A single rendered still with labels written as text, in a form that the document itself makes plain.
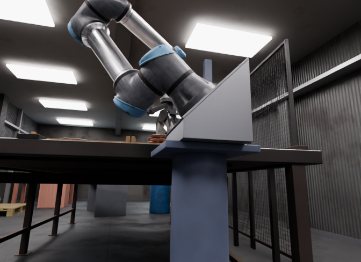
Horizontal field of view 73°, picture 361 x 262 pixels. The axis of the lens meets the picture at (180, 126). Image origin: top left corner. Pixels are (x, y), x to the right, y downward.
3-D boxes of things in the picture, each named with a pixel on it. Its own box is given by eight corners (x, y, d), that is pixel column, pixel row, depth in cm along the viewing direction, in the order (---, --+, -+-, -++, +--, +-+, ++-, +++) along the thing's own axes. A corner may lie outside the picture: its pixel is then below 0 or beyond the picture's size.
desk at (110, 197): (113, 209, 691) (115, 181, 708) (127, 216, 563) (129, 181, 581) (85, 210, 658) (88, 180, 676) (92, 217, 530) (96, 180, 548)
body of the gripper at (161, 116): (178, 123, 129) (179, 101, 132) (165, 120, 124) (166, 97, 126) (169, 125, 135) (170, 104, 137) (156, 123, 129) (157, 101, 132)
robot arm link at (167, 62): (188, 67, 74) (157, 35, 74) (158, 99, 78) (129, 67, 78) (194, 69, 86) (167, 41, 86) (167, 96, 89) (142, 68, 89)
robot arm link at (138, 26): (103, -28, 97) (183, 51, 127) (86, -5, 100) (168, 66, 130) (105, -23, 88) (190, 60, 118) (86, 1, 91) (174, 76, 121)
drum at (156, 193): (167, 211, 660) (168, 180, 678) (172, 214, 609) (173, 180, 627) (147, 211, 646) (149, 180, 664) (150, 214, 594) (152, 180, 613)
